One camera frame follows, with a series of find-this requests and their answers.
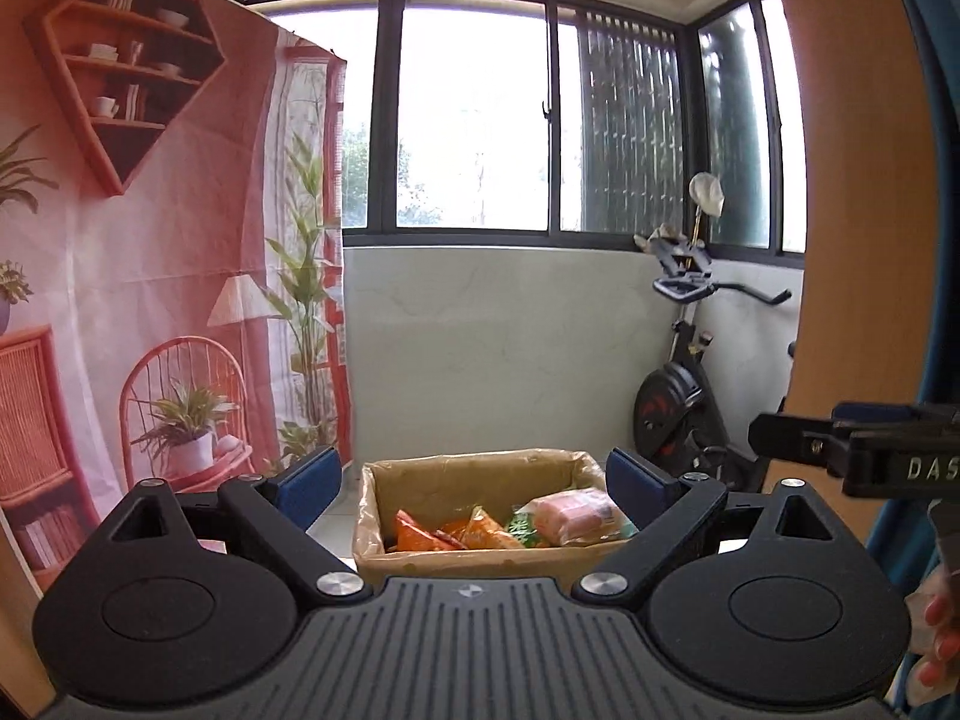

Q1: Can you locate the clear bread packet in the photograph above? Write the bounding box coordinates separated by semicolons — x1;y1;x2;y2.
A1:
525;487;638;547

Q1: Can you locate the printed room backdrop cloth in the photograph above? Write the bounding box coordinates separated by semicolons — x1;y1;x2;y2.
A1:
0;0;353;593

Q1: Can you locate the black framed window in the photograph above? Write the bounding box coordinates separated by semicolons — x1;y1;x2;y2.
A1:
225;0;807;263

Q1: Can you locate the orange snack packet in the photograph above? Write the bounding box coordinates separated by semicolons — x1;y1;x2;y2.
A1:
392;508;455;552

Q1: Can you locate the green snack packet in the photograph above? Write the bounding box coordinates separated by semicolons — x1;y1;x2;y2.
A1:
506;506;552;548

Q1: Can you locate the black exercise bike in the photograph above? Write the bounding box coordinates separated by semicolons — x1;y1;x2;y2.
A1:
632;229;796;496

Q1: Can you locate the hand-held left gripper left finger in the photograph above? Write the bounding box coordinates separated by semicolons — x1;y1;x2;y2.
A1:
109;446;373;605

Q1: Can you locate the person's right hand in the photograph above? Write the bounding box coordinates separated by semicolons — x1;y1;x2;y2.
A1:
904;568;960;710

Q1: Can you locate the yellow snack packet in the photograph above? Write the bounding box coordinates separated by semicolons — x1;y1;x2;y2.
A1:
459;505;526;550

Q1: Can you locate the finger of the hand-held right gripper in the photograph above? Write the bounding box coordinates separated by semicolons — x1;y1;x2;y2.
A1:
748;403;917;477

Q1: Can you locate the brown cardboard box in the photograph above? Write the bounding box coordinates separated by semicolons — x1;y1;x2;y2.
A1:
351;450;640;587

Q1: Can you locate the beige rag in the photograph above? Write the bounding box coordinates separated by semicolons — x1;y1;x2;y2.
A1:
634;225;695;260

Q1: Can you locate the white hanging cloth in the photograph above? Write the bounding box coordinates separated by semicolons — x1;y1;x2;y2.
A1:
690;172;725;217

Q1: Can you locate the wooden panel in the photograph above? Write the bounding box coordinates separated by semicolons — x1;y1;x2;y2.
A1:
761;0;946;421

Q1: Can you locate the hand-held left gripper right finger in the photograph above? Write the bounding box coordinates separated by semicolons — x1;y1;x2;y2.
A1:
574;448;841;605

